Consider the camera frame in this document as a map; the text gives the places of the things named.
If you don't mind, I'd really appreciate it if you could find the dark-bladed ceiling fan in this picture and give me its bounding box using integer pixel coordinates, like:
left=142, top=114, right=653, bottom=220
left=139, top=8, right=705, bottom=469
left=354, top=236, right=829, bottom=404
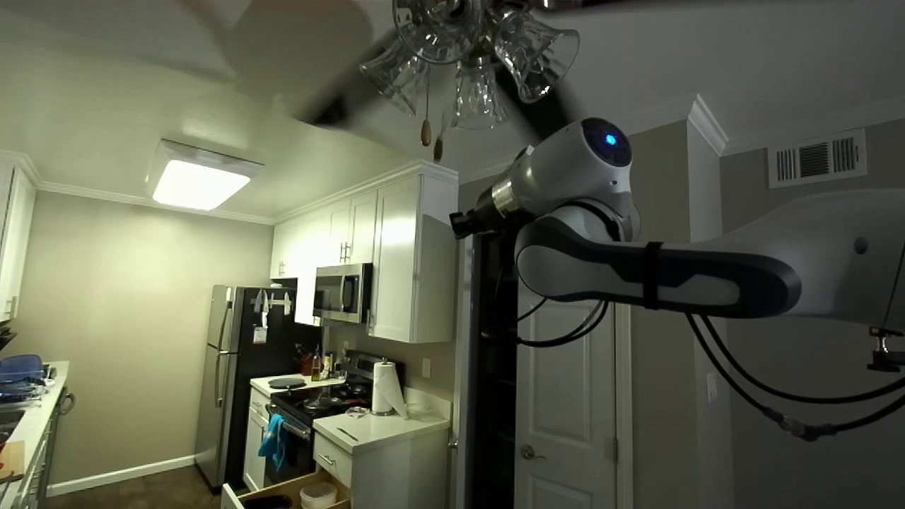
left=186, top=0, right=644, bottom=145

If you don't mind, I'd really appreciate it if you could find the longer fan pull chain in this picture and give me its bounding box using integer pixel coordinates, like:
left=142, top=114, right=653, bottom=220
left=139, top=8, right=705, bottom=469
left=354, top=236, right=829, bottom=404
left=429, top=93, right=447, bottom=165

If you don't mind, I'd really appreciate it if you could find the open wooden drawer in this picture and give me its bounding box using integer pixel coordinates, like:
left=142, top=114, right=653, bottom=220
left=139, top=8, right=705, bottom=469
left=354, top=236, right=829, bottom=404
left=218, top=469, right=354, bottom=509

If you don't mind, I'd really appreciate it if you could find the white tall upper cabinet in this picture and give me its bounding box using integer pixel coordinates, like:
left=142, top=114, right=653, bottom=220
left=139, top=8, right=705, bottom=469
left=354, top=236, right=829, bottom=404
left=364, top=165, right=464, bottom=347

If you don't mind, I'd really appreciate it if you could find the thin black camera cable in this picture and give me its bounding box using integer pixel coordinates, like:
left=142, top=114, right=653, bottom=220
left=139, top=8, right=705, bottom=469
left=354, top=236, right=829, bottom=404
left=514, top=294, right=613, bottom=350

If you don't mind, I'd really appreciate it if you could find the white sink counter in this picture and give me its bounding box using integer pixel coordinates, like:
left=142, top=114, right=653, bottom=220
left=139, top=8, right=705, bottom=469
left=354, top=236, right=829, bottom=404
left=0, top=359, right=73, bottom=509

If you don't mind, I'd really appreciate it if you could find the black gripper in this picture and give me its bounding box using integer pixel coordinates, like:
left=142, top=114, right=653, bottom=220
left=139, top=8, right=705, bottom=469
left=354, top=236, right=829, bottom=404
left=447, top=199, right=510, bottom=240

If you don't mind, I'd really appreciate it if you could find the stainless steel microwave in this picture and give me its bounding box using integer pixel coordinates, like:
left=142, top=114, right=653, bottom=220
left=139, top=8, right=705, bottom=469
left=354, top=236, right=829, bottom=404
left=312, top=261, right=377, bottom=329

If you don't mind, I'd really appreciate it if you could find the rectangular ceiling light panel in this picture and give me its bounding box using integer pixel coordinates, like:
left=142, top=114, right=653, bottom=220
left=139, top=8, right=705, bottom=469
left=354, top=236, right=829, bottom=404
left=145, top=138, right=269, bottom=216

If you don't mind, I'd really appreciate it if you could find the white upper cabinet row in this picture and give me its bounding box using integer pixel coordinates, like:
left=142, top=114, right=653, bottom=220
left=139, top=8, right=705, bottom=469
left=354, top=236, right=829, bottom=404
left=269, top=186, right=380, bottom=329

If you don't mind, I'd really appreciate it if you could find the white paper towel roll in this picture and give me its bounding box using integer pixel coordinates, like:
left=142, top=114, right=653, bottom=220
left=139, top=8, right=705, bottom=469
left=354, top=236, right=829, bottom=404
left=367, top=356, right=411, bottom=422

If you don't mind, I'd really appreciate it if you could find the white wall air vent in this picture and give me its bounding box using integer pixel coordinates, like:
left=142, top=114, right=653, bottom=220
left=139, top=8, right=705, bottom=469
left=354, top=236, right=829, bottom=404
left=764, top=128, right=872, bottom=192

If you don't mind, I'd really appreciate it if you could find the white panel door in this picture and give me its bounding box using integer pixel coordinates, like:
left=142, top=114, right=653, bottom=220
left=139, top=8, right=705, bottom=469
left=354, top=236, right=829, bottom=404
left=514, top=281, right=624, bottom=509

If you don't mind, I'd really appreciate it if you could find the blue folded cloth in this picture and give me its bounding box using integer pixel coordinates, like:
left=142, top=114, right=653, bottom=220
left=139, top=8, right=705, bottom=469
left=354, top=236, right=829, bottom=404
left=0, top=350, right=52, bottom=404

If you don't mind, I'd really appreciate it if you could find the black oven range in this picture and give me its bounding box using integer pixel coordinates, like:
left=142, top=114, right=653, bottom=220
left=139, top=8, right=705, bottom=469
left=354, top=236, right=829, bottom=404
left=265, top=350, right=382, bottom=487

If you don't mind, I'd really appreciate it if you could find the shorter fan pull chain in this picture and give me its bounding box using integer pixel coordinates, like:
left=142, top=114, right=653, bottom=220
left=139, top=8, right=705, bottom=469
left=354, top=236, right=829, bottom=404
left=419, top=65, right=435, bottom=151

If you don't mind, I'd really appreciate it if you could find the glass fan light shade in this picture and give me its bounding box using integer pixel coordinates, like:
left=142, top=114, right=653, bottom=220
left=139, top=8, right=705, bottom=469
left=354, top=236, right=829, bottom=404
left=391, top=0, right=447, bottom=36
left=493, top=8, right=583, bottom=108
left=450, top=55, right=510, bottom=133
left=358, top=22, right=440, bottom=117

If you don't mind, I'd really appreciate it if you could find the blue hanging towel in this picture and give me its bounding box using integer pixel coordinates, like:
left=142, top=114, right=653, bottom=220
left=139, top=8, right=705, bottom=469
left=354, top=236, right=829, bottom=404
left=257, top=411, right=292, bottom=476

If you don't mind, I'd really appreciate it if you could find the black cable strap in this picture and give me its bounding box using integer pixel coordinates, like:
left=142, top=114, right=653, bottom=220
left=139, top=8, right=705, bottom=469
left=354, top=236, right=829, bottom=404
left=638, top=240, right=667, bottom=315

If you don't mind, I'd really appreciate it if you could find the stainless steel refrigerator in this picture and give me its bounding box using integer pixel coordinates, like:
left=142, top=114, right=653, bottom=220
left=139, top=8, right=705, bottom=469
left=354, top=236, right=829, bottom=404
left=193, top=281, right=299, bottom=496

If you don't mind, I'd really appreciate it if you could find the thick black cable bundle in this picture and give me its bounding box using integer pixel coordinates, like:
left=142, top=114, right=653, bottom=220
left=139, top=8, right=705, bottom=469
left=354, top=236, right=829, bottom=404
left=685, top=312, right=905, bottom=444

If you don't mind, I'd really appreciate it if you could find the white end upper cabinet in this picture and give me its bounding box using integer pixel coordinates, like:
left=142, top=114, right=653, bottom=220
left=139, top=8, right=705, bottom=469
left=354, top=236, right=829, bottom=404
left=0, top=152, right=39, bottom=325

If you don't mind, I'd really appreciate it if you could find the black clamp mount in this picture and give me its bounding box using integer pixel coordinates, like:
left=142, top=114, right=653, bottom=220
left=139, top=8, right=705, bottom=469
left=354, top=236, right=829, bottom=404
left=865, top=322, right=905, bottom=374

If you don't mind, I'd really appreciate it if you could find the white wide base cabinet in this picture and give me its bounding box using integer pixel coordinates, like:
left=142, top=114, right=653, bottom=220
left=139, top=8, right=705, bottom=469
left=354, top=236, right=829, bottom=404
left=312, top=408, right=452, bottom=509

